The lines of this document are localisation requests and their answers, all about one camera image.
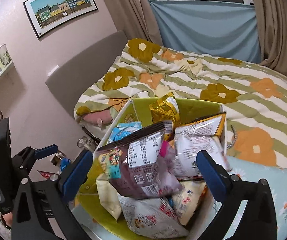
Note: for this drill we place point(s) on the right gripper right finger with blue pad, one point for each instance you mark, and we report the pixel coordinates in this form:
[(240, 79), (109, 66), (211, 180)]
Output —
[(214, 175)]

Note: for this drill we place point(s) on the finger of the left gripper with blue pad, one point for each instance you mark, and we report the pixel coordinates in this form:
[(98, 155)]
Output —
[(45, 152), (65, 162)]

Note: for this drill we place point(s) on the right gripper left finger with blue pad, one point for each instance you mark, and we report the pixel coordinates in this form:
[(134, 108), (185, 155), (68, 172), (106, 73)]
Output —
[(75, 174)]

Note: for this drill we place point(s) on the white black chip bag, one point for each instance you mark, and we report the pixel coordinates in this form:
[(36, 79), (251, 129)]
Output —
[(205, 134)]

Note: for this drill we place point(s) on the blue white Oishi snack bag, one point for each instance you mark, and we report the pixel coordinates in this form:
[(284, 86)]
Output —
[(124, 129)]

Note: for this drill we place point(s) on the pink white snack bag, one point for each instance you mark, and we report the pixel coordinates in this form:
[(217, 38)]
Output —
[(153, 218)]

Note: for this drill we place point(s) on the brown chocolate snack bag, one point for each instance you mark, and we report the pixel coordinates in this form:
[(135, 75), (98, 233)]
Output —
[(135, 166)]

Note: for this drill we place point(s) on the left hand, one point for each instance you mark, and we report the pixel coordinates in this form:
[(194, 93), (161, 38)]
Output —
[(7, 220)]

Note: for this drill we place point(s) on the clutter on floor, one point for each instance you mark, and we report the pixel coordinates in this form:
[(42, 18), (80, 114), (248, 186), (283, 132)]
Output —
[(88, 144)]

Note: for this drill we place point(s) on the green white snack bag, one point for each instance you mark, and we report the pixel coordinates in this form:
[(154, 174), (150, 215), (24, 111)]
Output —
[(108, 196)]

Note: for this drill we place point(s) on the cream orange chip bag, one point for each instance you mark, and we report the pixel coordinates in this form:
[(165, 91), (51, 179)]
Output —
[(186, 201)]

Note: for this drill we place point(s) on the pink pillow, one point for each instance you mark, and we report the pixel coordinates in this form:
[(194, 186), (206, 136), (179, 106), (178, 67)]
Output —
[(99, 119)]

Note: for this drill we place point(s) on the grey bed headboard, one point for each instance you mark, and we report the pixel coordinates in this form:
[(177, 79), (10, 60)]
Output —
[(69, 81)]

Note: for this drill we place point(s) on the light blue daisy sheet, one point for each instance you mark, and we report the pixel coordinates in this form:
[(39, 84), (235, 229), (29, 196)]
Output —
[(258, 220)]

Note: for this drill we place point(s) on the green cardboard box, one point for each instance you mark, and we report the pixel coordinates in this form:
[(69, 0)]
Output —
[(137, 109)]

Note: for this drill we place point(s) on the floral striped duvet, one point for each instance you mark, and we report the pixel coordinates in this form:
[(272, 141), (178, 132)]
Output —
[(254, 96)]

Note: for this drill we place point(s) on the gold foil snack bag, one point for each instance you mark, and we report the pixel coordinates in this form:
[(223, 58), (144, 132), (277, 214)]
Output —
[(166, 109)]

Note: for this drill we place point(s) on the framed houses picture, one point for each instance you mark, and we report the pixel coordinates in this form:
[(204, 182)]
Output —
[(46, 15)]

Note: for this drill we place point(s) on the blue cloth over window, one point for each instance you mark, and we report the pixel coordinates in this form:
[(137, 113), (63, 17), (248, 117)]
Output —
[(222, 29)]

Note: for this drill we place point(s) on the beige curtain left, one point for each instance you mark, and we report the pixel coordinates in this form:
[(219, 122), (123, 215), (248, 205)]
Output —
[(135, 18)]

